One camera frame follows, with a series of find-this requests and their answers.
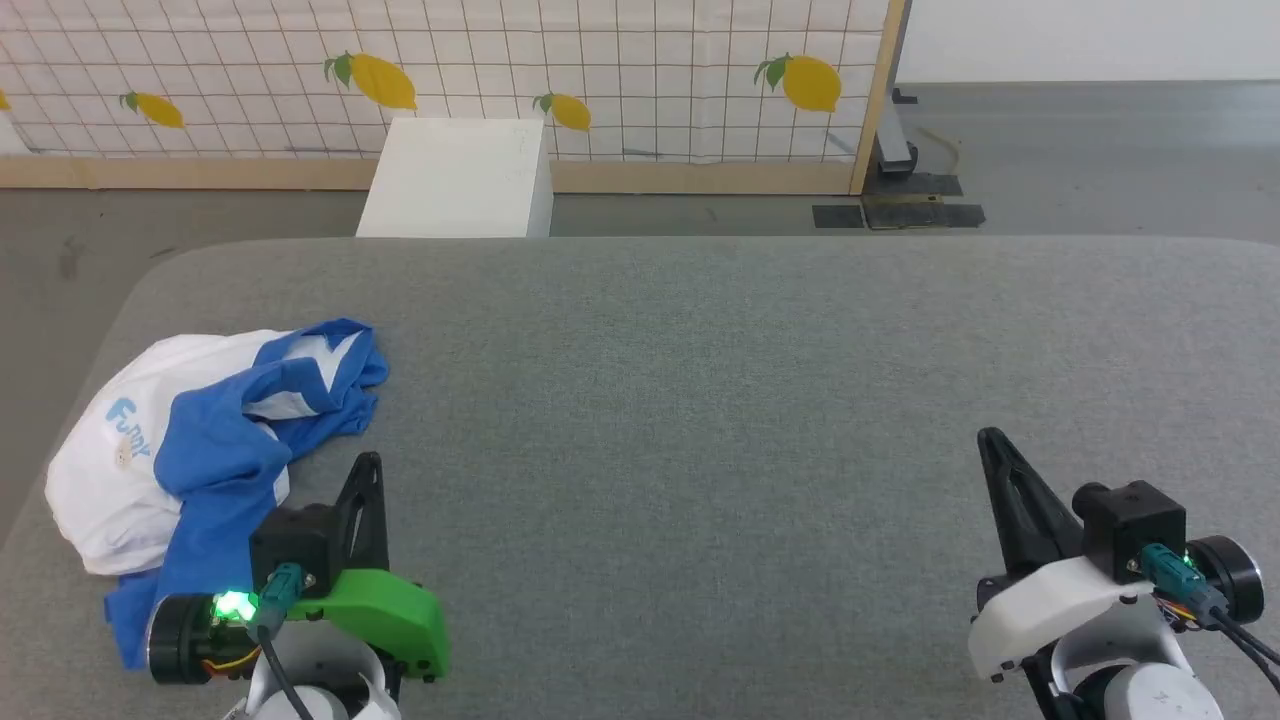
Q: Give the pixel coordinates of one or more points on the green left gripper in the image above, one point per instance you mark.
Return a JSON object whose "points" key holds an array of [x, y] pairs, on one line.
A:
{"points": [[400, 615]]}

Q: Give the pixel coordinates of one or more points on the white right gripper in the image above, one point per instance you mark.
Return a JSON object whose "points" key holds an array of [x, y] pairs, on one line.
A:
{"points": [[1050, 605]]}

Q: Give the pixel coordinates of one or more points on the blue and white T-shirt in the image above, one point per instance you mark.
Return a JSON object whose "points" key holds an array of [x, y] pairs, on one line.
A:
{"points": [[220, 440]]}

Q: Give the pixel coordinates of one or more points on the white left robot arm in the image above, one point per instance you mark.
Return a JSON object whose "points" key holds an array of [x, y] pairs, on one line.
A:
{"points": [[325, 660]]}

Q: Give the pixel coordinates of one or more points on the brown-centred dark floor mat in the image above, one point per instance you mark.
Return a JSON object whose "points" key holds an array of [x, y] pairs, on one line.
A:
{"points": [[925, 213]]}

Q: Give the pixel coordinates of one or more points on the grey fabric sofa cushion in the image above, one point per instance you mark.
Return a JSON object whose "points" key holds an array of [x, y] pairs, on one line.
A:
{"points": [[700, 450]]}

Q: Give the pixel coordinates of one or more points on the white rectangular box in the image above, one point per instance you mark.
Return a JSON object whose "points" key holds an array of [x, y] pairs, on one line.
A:
{"points": [[450, 180]]}

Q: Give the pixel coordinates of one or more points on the dark rubber floor mat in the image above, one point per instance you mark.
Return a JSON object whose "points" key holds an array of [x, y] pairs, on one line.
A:
{"points": [[935, 185]]}

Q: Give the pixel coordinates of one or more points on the small dark floor mat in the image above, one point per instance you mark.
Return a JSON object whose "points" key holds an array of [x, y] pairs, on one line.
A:
{"points": [[838, 216]]}

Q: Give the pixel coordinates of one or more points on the grey metal stand foot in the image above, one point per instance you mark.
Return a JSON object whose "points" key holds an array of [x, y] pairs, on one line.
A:
{"points": [[895, 150]]}

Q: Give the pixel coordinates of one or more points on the lemon print partition screen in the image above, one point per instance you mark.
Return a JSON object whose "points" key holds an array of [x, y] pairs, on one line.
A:
{"points": [[650, 60]]}

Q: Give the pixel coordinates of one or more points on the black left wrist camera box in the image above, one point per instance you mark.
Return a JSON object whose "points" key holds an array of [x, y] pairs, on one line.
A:
{"points": [[295, 540]]}

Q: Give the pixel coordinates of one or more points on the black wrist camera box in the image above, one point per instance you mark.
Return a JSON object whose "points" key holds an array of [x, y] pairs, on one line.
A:
{"points": [[295, 540], [1135, 520]]}

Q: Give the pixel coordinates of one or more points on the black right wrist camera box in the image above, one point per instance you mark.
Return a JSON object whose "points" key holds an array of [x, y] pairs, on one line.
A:
{"points": [[1135, 520]]}

